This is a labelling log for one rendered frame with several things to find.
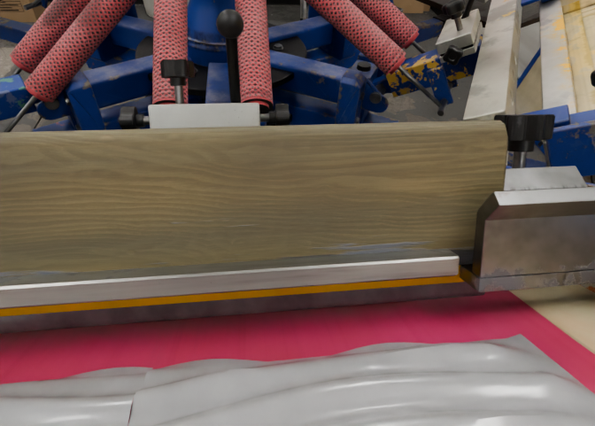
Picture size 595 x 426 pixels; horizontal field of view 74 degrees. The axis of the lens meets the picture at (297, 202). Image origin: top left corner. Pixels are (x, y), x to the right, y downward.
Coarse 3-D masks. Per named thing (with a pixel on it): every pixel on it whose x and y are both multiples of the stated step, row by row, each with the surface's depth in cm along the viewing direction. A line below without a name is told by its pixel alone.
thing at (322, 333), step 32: (192, 320) 22; (224, 320) 22; (256, 320) 22; (288, 320) 22; (320, 320) 22; (352, 320) 22; (384, 320) 22; (416, 320) 22; (448, 320) 22; (480, 320) 21; (512, 320) 21; (544, 320) 21; (160, 352) 19; (192, 352) 19; (224, 352) 19; (256, 352) 19; (288, 352) 19; (320, 352) 19; (576, 352) 18
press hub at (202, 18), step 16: (192, 0) 82; (208, 0) 80; (224, 0) 80; (192, 16) 82; (208, 16) 81; (192, 32) 83; (208, 32) 82; (144, 48) 90; (192, 48) 84; (208, 48) 82; (224, 48) 83; (272, 48) 93; (288, 48) 94; (304, 48) 94; (208, 64) 85; (192, 80) 81; (272, 80) 83; (288, 80) 85
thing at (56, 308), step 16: (288, 288) 21; (304, 288) 21; (320, 288) 21; (336, 288) 21; (352, 288) 22; (368, 288) 22; (80, 304) 20; (96, 304) 20; (112, 304) 20; (128, 304) 20; (144, 304) 20; (160, 304) 20
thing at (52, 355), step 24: (0, 336) 21; (24, 336) 21; (48, 336) 21; (72, 336) 21; (96, 336) 21; (120, 336) 21; (144, 336) 21; (0, 360) 19; (24, 360) 19; (48, 360) 19; (72, 360) 19; (96, 360) 19; (120, 360) 19; (144, 360) 19
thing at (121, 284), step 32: (352, 256) 20; (384, 256) 20; (416, 256) 20; (448, 256) 20; (0, 288) 17; (32, 288) 17; (64, 288) 17; (96, 288) 18; (128, 288) 18; (160, 288) 18; (192, 288) 18; (224, 288) 18; (256, 288) 18
